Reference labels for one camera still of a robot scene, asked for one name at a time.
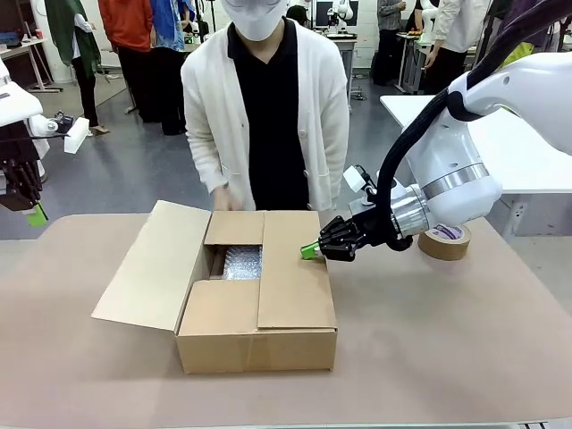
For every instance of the person's right forearm white sleeve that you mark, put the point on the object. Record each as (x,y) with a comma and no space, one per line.
(205,161)

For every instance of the brown packing tape roll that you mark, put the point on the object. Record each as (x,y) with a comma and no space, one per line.
(447,248)

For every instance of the white side table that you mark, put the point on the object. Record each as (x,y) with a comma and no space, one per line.
(22,47)

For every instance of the person's left forearm white sleeve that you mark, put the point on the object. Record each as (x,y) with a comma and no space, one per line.
(328,174)

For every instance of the person in white cardigan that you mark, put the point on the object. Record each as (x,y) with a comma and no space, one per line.
(268,134)

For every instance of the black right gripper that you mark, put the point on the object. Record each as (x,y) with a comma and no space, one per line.
(375,230)

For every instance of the person in yellow hoodie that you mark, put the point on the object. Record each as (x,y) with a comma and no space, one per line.
(297,12)

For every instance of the grey workbench with oranges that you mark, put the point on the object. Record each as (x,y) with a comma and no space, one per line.
(413,44)

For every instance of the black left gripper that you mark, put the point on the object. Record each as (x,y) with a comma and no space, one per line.
(13,149)

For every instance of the person in white jacket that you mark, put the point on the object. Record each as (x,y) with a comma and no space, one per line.
(456,27)

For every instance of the large white table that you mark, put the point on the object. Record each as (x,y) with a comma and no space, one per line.
(527,170)

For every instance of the person's right hand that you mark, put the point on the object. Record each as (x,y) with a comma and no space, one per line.
(228,199)

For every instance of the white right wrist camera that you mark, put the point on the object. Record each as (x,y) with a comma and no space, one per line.
(354,178)

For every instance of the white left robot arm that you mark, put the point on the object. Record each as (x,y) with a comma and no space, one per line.
(18,103)

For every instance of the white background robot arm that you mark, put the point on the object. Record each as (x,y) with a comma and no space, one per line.
(343,11)

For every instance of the brown cardboard box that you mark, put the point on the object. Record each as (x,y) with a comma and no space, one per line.
(290,277)

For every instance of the grey robot workbench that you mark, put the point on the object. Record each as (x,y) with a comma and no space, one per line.
(345,42)

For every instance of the person in blue shirt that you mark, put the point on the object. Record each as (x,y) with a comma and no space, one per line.
(170,27)

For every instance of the black pole stand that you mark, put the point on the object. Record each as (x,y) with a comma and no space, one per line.
(485,31)

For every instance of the person in lime trousers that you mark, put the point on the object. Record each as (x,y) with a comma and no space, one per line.
(518,53)

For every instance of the black monitor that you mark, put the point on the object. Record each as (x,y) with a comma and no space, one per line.
(322,13)

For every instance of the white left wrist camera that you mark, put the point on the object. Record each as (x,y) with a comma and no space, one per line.
(76,134)

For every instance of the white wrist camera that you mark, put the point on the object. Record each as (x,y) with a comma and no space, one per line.
(76,134)
(354,178)

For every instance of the white face mask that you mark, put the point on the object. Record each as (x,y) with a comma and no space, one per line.
(254,18)

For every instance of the clear bubble wrap bundle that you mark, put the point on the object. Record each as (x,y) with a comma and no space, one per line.
(243,263)

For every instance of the person in orange top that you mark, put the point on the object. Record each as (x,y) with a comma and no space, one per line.
(129,27)

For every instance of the person in green shawl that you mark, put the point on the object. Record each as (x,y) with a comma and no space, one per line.
(67,27)

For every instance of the person in dark grey clothes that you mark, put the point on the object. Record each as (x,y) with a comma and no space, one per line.
(386,44)

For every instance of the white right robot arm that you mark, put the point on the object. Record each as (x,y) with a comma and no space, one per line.
(451,152)

